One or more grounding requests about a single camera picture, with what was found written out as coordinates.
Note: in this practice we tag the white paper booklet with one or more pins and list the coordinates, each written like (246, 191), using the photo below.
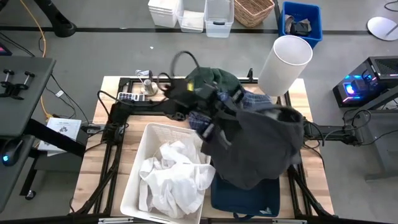
(62, 127)

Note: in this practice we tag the black lower desk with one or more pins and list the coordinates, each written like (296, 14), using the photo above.
(12, 183)

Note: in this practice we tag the black aluminium table frame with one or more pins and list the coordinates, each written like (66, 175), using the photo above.
(140, 81)

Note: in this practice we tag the white plastic laundry basket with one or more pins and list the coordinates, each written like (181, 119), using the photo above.
(149, 137)

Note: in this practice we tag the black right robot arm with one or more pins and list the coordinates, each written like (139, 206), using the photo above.
(329, 132)

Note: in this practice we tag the blue plastic bin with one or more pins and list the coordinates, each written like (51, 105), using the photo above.
(314, 18)

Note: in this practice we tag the dark grey garment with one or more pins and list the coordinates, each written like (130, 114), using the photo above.
(258, 149)

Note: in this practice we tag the black power strip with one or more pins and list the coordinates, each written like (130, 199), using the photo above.
(93, 128)

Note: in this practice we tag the black computer mouse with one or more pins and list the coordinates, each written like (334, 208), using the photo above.
(11, 152)

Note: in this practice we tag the white cloth garment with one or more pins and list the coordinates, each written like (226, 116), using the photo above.
(177, 180)

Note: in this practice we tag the clear plastic box with paper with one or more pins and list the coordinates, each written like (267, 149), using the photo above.
(191, 20)

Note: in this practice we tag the black computer with coloured lights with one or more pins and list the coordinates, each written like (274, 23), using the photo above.
(367, 84)

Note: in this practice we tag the black clamp mount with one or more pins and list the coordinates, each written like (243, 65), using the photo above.
(12, 88)

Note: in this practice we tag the white lidded storage box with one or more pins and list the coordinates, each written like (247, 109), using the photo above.
(163, 12)

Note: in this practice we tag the dark green garment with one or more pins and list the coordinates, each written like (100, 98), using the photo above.
(217, 77)

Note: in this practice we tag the white shade wooden base lamp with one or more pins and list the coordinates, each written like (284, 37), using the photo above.
(284, 65)

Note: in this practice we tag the white round disc base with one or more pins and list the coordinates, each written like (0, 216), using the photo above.
(381, 28)

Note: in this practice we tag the navy blue cloth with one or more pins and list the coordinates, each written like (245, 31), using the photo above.
(242, 199)

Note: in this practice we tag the silver metal cup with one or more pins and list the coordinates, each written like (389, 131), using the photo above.
(150, 87)

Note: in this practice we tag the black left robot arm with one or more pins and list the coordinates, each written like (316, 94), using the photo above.
(149, 107)

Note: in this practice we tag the black stand foot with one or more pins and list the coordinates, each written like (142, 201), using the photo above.
(59, 23)

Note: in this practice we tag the dark clothes bundle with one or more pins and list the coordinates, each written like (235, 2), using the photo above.
(299, 28)

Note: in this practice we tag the grey desk top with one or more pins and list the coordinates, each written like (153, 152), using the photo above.
(21, 109)

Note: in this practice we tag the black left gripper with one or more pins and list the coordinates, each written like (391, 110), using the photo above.
(206, 93)

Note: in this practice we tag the grey calculator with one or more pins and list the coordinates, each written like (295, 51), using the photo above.
(130, 96)

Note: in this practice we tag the wicker basket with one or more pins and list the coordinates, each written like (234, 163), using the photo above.
(253, 12)

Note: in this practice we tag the blue plaid shirt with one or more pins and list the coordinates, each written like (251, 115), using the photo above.
(255, 101)

